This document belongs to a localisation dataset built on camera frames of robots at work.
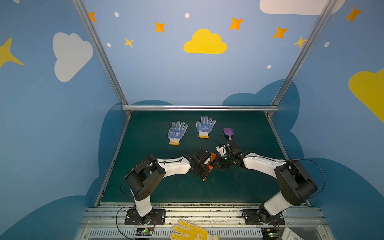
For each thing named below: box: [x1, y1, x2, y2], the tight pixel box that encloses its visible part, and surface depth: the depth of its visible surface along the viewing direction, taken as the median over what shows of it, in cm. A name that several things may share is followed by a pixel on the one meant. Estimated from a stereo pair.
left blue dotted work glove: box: [167, 121, 189, 146], surface depth 110 cm
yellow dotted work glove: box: [169, 218, 220, 240], surface depth 72 cm
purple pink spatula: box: [223, 128, 234, 141], surface depth 111 cm
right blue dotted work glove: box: [196, 115, 216, 139], surface depth 116 cm
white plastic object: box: [281, 227, 305, 240], surface depth 70 cm
